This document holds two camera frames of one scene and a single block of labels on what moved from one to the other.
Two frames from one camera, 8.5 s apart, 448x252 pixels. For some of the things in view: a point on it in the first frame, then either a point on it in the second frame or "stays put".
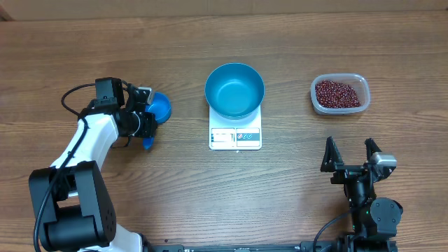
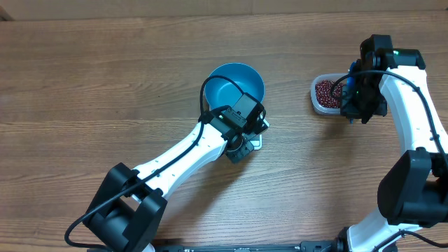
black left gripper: x=149 y=126 -> x=238 y=155
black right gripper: x=332 y=163 -> x=351 y=110
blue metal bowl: x=234 y=90 stays put
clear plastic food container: x=339 y=94 stays put
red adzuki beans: x=333 y=95 stays put
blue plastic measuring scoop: x=160 y=105 -> x=350 y=80
